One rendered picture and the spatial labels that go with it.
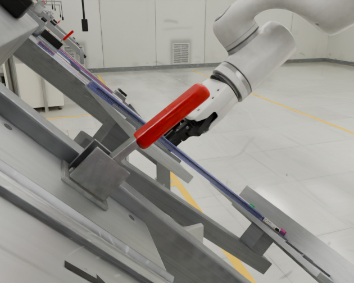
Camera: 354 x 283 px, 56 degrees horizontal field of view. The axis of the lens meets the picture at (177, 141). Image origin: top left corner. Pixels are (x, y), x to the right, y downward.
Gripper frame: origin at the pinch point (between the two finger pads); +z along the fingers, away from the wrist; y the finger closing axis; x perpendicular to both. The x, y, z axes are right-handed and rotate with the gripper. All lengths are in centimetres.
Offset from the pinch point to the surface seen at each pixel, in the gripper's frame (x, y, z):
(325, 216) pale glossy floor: 154, -69, -50
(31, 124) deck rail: -26.6, 33.5, 9.0
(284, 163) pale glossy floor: 172, -144, -75
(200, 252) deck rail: -8.2, 34.6, 7.2
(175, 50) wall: 218, -684, -204
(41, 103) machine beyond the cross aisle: 57, -399, 61
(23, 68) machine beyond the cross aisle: 13, -400, 47
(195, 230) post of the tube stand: 8.8, 14.1, 7.4
